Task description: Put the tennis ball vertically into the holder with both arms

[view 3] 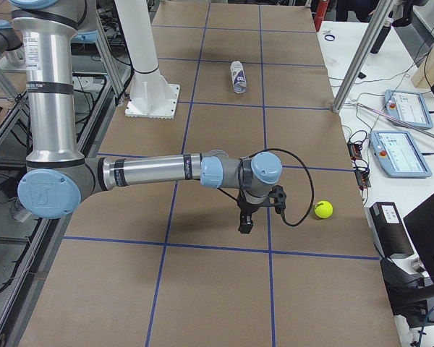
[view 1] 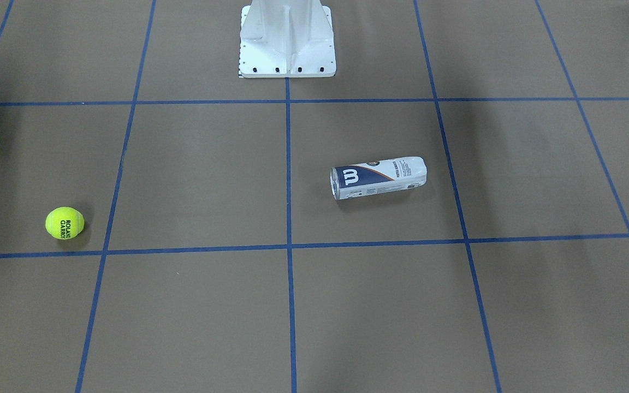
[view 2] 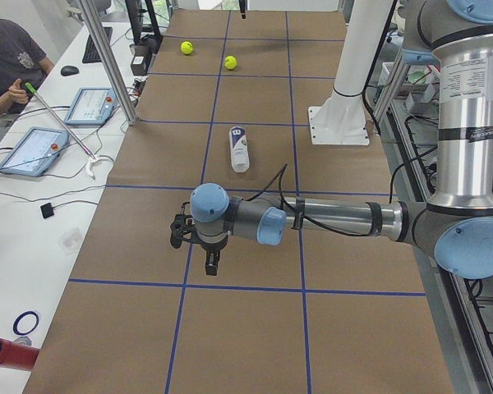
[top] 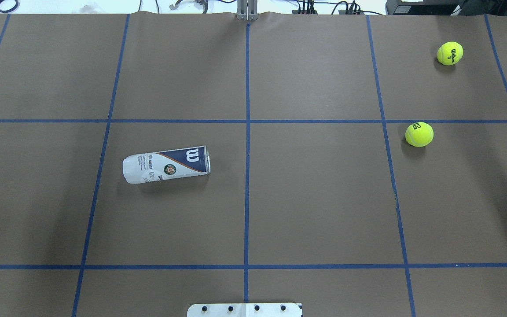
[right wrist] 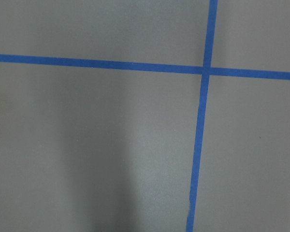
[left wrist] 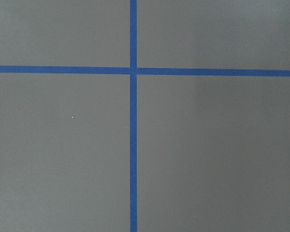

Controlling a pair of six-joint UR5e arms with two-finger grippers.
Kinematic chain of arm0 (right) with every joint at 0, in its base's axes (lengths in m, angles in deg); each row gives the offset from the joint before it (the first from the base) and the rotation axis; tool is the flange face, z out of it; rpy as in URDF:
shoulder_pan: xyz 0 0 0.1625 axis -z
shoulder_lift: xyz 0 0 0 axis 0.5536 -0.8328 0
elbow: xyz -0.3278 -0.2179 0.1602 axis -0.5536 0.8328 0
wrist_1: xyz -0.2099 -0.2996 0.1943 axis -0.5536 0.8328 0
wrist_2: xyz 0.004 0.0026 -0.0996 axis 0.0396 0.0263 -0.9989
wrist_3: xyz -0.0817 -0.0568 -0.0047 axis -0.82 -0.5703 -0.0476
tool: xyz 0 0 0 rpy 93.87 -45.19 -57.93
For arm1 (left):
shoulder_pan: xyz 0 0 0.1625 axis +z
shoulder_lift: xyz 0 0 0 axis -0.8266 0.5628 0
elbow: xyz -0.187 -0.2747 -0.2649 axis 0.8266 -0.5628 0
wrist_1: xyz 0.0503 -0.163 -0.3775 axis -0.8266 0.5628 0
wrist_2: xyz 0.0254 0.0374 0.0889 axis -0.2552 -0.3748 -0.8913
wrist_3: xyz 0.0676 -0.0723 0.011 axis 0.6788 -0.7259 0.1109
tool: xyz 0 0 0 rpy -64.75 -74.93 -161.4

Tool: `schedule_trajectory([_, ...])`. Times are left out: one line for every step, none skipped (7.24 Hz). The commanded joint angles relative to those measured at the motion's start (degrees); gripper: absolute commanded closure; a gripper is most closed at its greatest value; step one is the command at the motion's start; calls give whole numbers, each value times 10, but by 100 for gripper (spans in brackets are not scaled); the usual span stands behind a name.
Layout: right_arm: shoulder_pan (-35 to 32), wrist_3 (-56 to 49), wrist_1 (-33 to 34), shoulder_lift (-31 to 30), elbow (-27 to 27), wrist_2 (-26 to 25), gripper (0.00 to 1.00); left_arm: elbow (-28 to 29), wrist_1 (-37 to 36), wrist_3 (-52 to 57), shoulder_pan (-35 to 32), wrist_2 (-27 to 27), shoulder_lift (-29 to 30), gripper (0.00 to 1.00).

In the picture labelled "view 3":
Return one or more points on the far blue teach pendant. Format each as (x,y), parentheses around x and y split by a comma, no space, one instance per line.
(409,107)

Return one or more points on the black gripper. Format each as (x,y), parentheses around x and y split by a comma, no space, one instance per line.
(248,209)

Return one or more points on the blue teach pendant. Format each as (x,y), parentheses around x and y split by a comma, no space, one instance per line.
(398,155)
(409,107)

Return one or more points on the clear tennis ball can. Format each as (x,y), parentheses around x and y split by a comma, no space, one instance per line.
(238,77)

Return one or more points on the yellow tennis ball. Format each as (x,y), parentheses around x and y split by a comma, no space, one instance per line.
(323,209)

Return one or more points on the black computer monitor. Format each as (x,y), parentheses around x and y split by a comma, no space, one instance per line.
(420,226)

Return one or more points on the black box with label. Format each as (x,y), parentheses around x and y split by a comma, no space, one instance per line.
(393,240)

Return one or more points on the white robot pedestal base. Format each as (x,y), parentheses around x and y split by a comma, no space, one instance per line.
(150,94)

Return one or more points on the near blue teach pendant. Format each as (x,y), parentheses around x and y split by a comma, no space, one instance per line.
(398,155)

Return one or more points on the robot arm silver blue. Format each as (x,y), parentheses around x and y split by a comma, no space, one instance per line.
(59,177)
(11,45)

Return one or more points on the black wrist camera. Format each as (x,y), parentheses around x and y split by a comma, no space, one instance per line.
(277,199)

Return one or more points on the aluminium frame post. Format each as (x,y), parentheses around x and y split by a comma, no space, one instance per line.
(363,49)

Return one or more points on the reacher grabber stick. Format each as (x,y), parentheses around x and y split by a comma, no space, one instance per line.
(396,121)

